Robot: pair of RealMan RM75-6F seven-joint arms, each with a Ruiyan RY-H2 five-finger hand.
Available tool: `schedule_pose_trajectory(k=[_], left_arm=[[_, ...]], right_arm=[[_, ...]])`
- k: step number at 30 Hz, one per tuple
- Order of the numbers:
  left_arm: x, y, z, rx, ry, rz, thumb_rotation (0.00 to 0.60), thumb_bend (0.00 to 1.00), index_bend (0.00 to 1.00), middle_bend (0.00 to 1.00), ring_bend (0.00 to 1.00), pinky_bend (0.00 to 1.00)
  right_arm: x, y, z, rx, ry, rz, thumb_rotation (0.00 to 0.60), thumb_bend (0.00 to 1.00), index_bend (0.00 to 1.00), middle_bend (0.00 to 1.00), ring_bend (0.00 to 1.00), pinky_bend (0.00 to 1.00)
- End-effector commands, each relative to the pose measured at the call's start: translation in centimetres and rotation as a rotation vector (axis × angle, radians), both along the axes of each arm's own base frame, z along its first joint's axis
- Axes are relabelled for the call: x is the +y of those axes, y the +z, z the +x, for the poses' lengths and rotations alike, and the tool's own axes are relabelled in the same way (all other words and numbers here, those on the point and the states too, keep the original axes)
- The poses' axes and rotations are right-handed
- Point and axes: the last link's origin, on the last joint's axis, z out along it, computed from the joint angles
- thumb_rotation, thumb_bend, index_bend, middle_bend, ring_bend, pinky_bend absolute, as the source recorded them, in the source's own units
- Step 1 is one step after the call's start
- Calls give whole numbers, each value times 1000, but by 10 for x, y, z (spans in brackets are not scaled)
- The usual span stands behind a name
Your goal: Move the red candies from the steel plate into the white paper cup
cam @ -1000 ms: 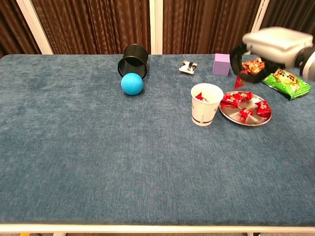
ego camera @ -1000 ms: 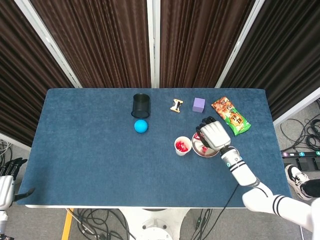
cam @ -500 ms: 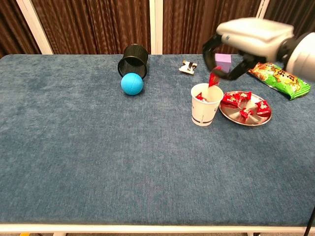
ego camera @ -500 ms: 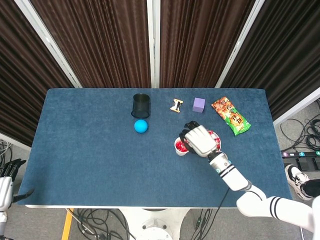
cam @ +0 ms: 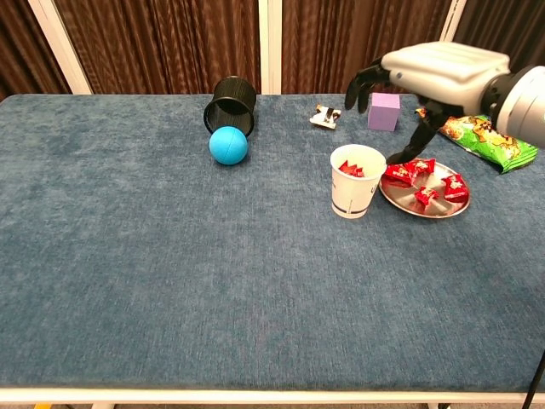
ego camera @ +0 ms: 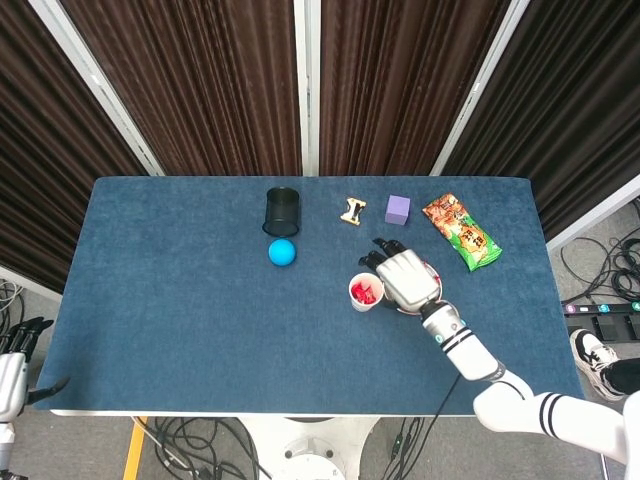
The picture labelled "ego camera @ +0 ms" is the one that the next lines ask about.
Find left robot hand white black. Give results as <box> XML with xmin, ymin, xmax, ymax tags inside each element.
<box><xmin>0</xmin><ymin>317</ymin><xmax>71</xmax><ymax>422</ymax></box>

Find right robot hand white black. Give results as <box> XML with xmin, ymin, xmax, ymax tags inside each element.
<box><xmin>357</xmin><ymin>236</ymin><xmax>441</xmax><ymax>316</ymax></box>

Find white paper cup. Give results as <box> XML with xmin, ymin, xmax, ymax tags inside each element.
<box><xmin>348</xmin><ymin>272</ymin><xmax>386</xmax><ymax>313</ymax></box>

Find black mesh pen cup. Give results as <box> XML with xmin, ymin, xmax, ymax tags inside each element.
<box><xmin>261</xmin><ymin>186</ymin><xmax>304</xmax><ymax>237</ymax></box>

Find round metal plate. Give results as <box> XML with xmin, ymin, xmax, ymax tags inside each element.
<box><xmin>394</xmin><ymin>259</ymin><xmax>446</xmax><ymax>318</ymax></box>

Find purple cube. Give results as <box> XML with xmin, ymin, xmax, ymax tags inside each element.
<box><xmin>384</xmin><ymin>194</ymin><xmax>412</xmax><ymax>225</ymax></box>

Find orange green snack bag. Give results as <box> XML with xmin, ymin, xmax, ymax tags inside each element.
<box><xmin>422</xmin><ymin>193</ymin><xmax>503</xmax><ymax>273</ymax></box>

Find blue ball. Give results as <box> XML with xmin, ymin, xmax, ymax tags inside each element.
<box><xmin>267</xmin><ymin>238</ymin><xmax>298</xmax><ymax>268</ymax></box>

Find yellow floor tape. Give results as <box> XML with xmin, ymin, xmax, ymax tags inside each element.
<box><xmin>122</xmin><ymin>415</ymin><xmax>149</xmax><ymax>480</ymax></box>

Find brown pleated curtain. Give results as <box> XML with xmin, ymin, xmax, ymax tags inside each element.
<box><xmin>59</xmin><ymin>0</ymin><xmax>304</xmax><ymax>176</ymax></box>
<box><xmin>442</xmin><ymin>0</ymin><xmax>640</xmax><ymax>241</ymax></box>
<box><xmin>319</xmin><ymin>0</ymin><xmax>511</xmax><ymax>177</ymax></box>
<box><xmin>0</xmin><ymin>0</ymin><xmax>151</xmax><ymax>296</ymax></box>

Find blue fabric table mat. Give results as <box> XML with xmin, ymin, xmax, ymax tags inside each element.
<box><xmin>30</xmin><ymin>174</ymin><xmax>588</xmax><ymax>415</ymax></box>

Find white black sneaker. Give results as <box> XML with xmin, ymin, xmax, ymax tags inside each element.
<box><xmin>569</xmin><ymin>328</ymin><xmax>622</xmax><ymax>402</ymax></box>

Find black foot pedals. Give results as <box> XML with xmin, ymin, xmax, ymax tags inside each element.
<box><xmin>589</xmin><ymin>313</ymin><xmax>640</xmax><ymax>343</ymax></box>

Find black trouser leg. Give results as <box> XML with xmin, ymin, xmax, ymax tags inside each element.
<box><xmin>599</xmin><ymin>357</ymin><xmax>640</xmax><ymax>399</ymax></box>

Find grey floor cables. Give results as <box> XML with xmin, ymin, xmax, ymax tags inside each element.
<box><xmin>0</xmin><ymin>279</ymin><xmax>21</xmax><ymax>326</ymax></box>

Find white partition frame rail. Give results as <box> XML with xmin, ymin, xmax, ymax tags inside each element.
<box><xmin>546</xmin><ymin>172</ymin><xmax>640</xmax><ymax>254</ymax></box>
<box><xmin>0</xmin><ymin>264</ymin><xmax>64</xmax><ymax>305</ymax></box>

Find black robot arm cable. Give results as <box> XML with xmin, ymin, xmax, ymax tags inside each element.
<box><xmin>434</xmin><ymin>377</ymin><xmax>464</xmax><ymax>417</ymax></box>

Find black cable green connector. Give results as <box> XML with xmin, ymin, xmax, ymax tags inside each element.
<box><xmin>388</xmin><ymin>417</ymin><xmax>426</xmax><ymax>480</ymax></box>

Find white partition frame post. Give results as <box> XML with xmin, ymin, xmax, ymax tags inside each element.
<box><xmin>430</xmin><ymin>0</ymin><xmax>531</xmax><ymax>176</ymax></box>
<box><xmin>293</xmin><ymin>0</ymin><xmax>322</xmax><ymax>177</ymax></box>
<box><xmin>27</xmin><ymin>0</ymin><xmax>165</xmax><ymax>176</ymax></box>

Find black floor cable bundle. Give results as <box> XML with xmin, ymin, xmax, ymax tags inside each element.
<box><xmin>130</xmin><ymin>415</ymin><xmax>274</xmax><ymax>480</ymax></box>
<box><xmin>559</xmin><ymin>197</ymin><xmax>640</xmax><ymax>301</ymax></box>

